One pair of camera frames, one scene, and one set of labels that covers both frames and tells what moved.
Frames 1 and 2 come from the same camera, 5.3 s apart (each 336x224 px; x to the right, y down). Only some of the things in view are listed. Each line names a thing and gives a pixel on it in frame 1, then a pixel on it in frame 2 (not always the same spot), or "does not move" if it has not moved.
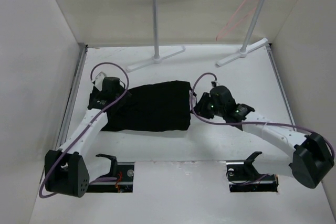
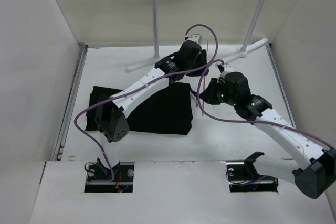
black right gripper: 201,105 to 210,91
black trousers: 158,107 does not move
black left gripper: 121,91 to 201,58
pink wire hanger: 248,7 to 205,79
